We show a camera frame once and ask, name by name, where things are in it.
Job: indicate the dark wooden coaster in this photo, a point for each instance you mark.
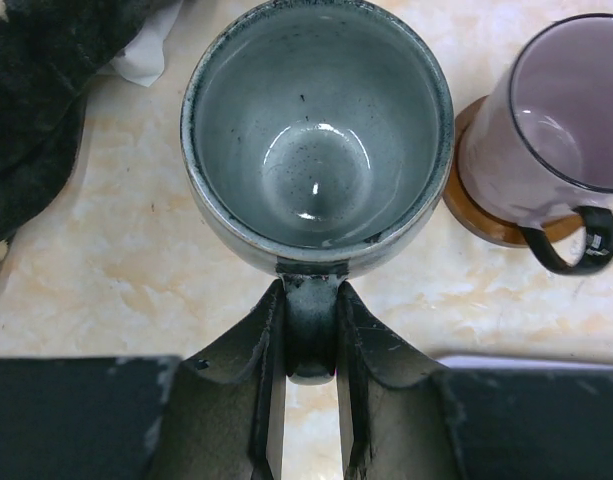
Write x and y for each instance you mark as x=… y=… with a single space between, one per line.
x=486 y=215

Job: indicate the black floral plush blanket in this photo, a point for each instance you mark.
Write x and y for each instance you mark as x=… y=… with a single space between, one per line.
x=49 y=53

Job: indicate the lavender plastic tray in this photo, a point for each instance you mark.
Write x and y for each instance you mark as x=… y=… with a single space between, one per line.
x=505 y=362

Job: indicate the white paper tissue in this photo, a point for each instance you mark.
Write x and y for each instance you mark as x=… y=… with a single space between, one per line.
x=142 y=61

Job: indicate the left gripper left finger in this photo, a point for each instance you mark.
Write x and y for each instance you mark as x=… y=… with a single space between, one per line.
x=226 y=413

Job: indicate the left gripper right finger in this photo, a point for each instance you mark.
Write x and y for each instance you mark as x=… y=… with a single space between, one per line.
x=391 y=417

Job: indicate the purple glass mug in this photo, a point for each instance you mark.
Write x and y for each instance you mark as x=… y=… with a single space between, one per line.
x=538 y=153

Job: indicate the grey green mug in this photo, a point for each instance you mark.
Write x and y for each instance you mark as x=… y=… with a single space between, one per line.
x=317 y=138

